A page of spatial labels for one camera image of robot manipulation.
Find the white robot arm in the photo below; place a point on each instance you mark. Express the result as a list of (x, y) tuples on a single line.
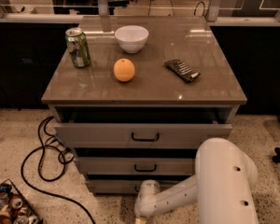
[(221, 186)]

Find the orange fruit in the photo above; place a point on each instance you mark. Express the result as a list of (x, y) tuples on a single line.
[(123, 70)]

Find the grey bottom drawer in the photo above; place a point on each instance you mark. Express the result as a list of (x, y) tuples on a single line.
[(127, 184)]

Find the grey top drawer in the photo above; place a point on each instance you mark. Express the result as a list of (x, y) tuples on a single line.
[(137, 135)]

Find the green soda can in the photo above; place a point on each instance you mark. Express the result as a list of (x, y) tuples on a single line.
[(77, 47)]

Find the grey middle drawer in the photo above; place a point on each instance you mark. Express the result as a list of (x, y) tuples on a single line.
[(135, 161)]

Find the dark snack bar packet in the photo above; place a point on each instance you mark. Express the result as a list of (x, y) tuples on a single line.
[(182, 70)]

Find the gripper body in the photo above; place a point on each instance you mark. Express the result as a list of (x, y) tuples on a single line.
[(140, 220)]

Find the white ceramic bowl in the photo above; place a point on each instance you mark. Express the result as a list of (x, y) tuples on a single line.
[(131, 38)]

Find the grey drawer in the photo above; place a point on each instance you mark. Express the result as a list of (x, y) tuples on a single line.
[(135, 161), (137, 135), (127, 184)]

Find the wire basket of cans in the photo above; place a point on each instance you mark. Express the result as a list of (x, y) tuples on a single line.
[(14, 207)]

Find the person behind glass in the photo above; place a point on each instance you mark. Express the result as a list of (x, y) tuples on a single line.
[(81, 7)]

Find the grey drawer cabinet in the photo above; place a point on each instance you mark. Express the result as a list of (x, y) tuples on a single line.
[(188, 39)]

